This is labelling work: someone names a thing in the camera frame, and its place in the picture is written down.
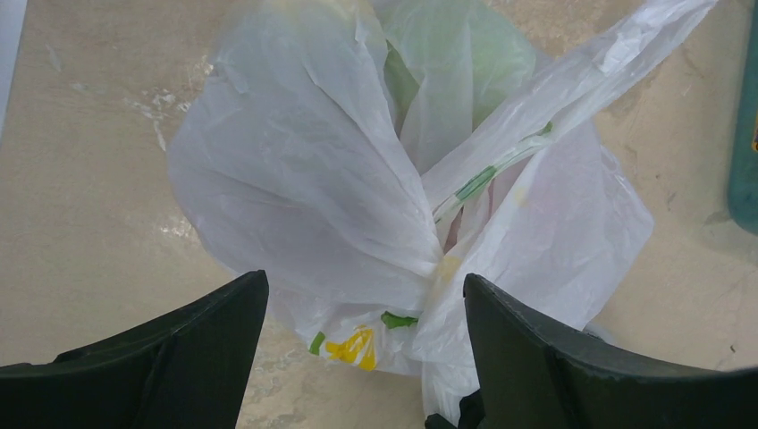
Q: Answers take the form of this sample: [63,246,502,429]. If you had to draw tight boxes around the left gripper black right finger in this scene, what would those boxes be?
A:
[463,273,757,428]

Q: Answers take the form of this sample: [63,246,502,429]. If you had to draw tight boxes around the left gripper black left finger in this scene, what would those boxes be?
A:
[1,271,269,428]

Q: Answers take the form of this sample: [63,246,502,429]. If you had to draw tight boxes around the white plastic bag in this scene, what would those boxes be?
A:
[167,1,713,423]

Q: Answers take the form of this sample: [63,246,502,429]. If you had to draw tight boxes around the green fake fruit in bag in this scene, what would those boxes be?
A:
[377,1,536,140]

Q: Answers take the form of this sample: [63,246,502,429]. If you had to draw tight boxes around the teal plastic tray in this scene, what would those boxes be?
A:
[727,1,757,235]

